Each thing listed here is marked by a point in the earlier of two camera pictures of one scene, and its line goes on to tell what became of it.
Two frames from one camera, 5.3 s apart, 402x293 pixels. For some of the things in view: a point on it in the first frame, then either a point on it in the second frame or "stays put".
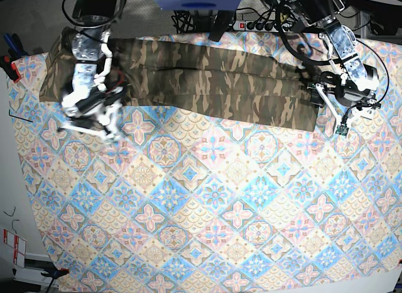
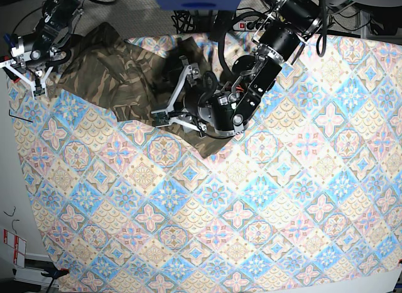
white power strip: x=266 y=26 stays put
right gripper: x=333 y=84 → x=215 y=111
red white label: x=19 y=244 stays put
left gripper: x=98 y=106 → x=35 y=51
